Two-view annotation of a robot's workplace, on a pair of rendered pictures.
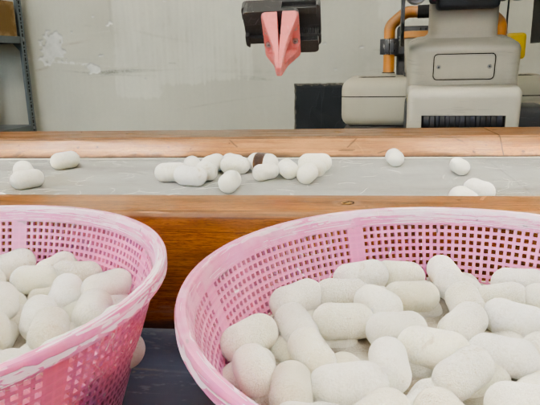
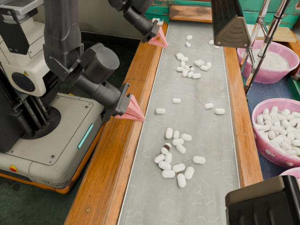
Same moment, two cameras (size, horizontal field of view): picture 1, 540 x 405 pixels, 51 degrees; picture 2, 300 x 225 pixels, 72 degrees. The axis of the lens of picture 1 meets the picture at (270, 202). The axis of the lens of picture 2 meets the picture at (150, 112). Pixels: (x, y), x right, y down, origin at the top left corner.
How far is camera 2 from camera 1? 0.87 m
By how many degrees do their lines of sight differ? 77
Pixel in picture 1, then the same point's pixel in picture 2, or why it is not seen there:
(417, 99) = (38, 72)
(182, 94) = not seen: outside the picture
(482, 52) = (41, 36)
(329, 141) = (136, 122)
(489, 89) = not seen: hidden behind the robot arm
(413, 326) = (290, 137)
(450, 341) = (293, 134)
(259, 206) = (252, 150)
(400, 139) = (141, 103)
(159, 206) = (257, 173)
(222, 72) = not seen: outside the picture
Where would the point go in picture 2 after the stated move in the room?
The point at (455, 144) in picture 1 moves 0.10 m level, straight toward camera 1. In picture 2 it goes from (146, 92) to (171, 99)
